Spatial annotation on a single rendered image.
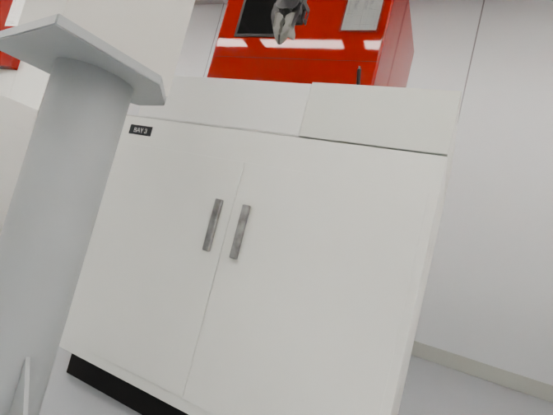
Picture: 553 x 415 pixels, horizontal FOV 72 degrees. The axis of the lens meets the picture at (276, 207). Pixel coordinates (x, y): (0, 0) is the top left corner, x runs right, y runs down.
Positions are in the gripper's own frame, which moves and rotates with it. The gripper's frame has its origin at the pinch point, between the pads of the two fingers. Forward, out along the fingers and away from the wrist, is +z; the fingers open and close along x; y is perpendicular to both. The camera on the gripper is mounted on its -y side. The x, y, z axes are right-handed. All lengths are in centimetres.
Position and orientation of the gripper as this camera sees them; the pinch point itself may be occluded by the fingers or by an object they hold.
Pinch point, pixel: (279, 38)
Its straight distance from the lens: 118.0
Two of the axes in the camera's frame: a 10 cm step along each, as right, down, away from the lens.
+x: -8.9, -1.9, 4.1
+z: -2.4, 9.7, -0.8
